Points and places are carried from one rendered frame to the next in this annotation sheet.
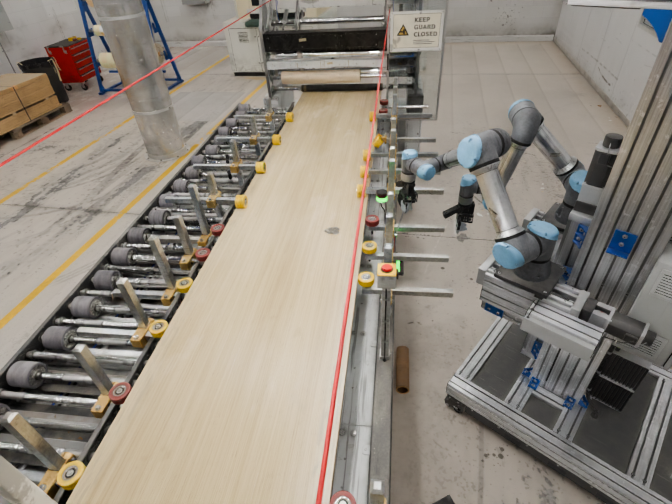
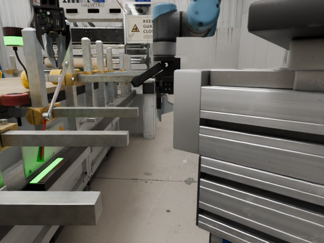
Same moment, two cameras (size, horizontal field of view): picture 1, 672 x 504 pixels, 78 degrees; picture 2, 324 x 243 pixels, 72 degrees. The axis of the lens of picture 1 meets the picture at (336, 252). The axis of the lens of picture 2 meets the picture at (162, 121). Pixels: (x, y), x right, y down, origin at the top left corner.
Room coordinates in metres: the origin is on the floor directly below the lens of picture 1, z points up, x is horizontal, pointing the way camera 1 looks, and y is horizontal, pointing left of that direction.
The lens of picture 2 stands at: (1.14, -0.58, 1.00)
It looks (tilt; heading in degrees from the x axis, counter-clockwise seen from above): 14 degrees down; 350
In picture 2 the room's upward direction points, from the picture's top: straight up
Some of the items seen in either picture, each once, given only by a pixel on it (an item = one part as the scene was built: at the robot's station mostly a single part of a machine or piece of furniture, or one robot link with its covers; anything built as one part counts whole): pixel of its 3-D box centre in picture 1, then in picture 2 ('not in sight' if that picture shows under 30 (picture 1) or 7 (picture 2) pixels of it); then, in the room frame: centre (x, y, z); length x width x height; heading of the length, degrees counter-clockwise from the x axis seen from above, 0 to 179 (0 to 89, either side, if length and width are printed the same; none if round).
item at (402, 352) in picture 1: (402, 368); not in sight; (1.55, -0.36, 0.04); 0.30 x 0.08 x 0.08; 170
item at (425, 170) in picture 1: (425, 168); not in sight; (1.77, -0.45, 1.30); 0.11 x 0.11 x 0.08; 27
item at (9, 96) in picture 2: (372, 225); (17, 109); (1.96, -0.22, 0.85); 0.08 x 0.08 x 0.11
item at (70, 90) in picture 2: (390, 195); (69, 81); (2.15, -0.36, 0.94); 0.03 x 0.03 x 0.48; 80
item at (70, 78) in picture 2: not in sight; (71, 78); (2.18, -0.36, 0.95); 0.13 x 0.06 x 0.05; 170
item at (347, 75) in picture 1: (341, 76); (92, 62); (4.32, -0.18, 1.05); 1.43 x 0.12 x 0.12; 80
